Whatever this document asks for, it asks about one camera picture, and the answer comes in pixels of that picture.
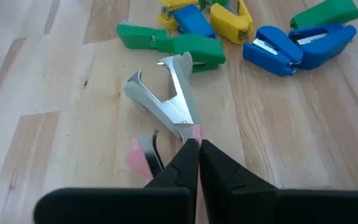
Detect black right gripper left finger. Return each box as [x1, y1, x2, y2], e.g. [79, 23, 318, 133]
[33, 138, 200, 224]

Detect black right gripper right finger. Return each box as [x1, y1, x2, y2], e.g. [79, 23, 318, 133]
[199, 139, 358, 224]

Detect pink staple remover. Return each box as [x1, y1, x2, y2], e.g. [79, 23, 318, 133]
[124, 124, 203, 184]

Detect grey staple remover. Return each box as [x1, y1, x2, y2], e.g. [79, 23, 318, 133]
[122, 51, 200, 144]

